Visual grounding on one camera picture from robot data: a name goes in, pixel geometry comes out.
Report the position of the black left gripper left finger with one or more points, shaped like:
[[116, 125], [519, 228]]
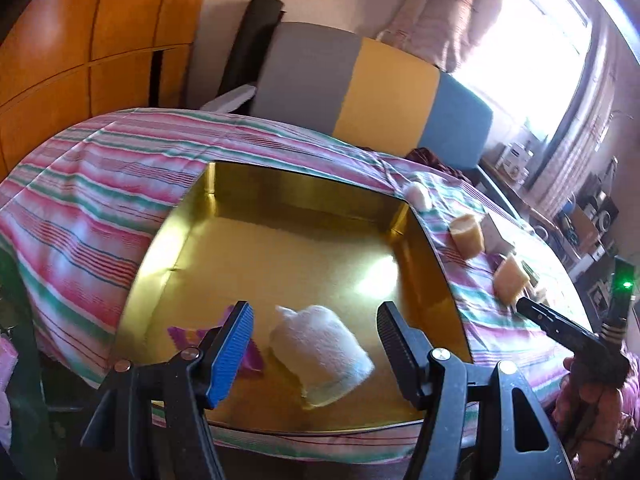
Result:
[[115, 440]]

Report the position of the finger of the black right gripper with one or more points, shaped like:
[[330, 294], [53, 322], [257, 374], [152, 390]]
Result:
[[559, 328]]

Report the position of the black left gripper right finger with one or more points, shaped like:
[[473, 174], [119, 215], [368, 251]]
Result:
[[514, 437]]

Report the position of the purple snack packet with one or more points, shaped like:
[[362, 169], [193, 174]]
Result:
[[252, 362]]

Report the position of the yellow sponge block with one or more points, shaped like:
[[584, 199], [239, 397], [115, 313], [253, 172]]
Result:
[[510, 279], [467, 235]]

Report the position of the white towel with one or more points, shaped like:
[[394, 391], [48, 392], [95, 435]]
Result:
[[324, 355]]

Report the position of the green white small box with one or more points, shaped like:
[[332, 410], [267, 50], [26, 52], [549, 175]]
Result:
[[534, 289]]

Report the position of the white cardboard box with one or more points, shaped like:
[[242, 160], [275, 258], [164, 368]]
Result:
[[500, 235]]

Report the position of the person's right hand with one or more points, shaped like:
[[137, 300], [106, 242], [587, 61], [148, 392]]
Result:
[[582, 399]]

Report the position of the black stereo speaker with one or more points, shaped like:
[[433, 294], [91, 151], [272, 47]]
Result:
[[600, 209]]

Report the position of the white box on desk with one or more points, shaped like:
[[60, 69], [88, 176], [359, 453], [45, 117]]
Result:
[[514, 159]]

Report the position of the gold metal tin box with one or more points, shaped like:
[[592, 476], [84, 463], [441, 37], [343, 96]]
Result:
[[276, 238]]

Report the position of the white cotton ball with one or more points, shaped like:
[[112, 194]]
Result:
[[416, 194]]

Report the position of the striped pink green bedsheet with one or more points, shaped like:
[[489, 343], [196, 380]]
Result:
[[79, 212]]

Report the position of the dark red cloth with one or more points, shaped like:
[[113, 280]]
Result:
[[426, 157]]

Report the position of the pink window curtain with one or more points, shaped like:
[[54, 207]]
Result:
[[441, 32]]

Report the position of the orange wooden wardrobe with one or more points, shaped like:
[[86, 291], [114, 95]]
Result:
[[64, 61]]

